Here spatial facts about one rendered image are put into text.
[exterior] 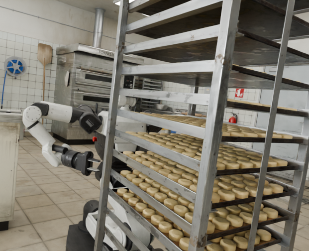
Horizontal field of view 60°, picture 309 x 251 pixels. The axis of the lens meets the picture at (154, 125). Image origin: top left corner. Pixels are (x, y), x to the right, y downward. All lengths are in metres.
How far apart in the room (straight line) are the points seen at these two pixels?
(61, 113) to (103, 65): 4.47
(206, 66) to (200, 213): 0.38
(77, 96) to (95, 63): 0.79
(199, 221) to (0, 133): 1.73
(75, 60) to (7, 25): 1.54
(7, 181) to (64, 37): 4.81
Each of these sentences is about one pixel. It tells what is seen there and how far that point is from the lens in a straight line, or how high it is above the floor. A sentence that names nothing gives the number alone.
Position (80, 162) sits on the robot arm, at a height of 0.77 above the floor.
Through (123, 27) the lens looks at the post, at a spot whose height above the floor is 1.41.
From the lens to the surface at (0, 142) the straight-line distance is 2.20.
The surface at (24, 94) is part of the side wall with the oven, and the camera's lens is 6.35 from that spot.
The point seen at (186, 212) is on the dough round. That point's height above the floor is 0.79.
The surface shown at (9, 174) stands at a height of 0.45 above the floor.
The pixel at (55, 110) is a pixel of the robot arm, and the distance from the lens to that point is 1.45.
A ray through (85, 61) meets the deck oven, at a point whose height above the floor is 1.73.
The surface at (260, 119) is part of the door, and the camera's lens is 5.55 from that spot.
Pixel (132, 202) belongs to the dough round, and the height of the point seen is 0.70.
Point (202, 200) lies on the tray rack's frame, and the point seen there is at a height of 0.89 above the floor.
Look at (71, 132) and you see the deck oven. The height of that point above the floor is 0.26.
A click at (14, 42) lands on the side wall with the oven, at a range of 6.34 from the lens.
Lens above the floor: 1.12
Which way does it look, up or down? 5 degrees down
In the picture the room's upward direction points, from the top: 7 degrees clockwise
